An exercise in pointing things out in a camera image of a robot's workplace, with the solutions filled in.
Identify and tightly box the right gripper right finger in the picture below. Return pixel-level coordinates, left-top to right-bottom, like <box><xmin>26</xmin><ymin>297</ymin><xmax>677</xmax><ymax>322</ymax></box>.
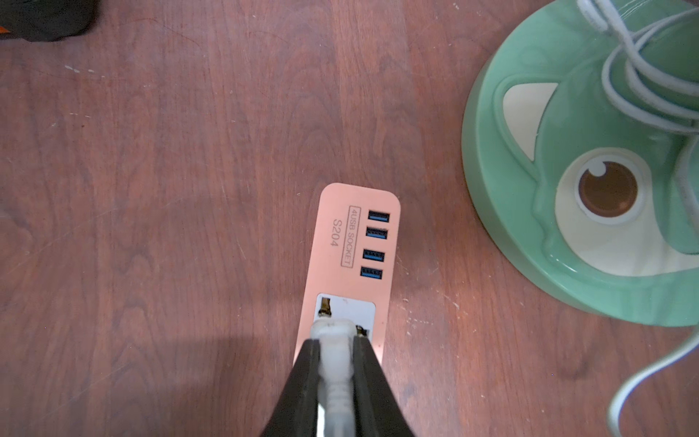
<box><xmin>352</xmin><ymin>336</ymin><xmax>414</xmax><ymax>437</ymax></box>

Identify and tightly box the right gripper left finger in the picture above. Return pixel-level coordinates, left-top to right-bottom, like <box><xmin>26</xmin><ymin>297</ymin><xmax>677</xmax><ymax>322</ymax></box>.
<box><xmin>260</xmin><ymin>339</ymin><xmax>320</xmax><ymax>437</ymax></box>

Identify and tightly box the pink power strip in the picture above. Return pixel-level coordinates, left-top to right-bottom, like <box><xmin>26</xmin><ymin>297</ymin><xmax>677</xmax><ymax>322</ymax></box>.
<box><xmin>295</xmin><ymin>183</ymin><xmax>402</xmax><ymax>361</ymax></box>

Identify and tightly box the white fan power cord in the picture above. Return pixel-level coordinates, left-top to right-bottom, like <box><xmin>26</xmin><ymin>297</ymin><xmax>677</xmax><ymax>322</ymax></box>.
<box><xmin>310</xmin><ymin>0</ymin><xmax>699</xmax><ymax>437</ymax></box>

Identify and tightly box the green desk fan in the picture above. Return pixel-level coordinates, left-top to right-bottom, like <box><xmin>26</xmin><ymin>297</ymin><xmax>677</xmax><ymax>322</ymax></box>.
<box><xmin>462</xmin><ymin>1</ymin><xmax>698</xmax><ymax>327</ymax></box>

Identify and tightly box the black plastic tool case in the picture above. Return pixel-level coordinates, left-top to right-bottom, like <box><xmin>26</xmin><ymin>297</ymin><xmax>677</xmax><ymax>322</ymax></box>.
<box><xmin>1</xmin><ymin>0</ymin><xmax>99</xmax><ymax>42</ymax></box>

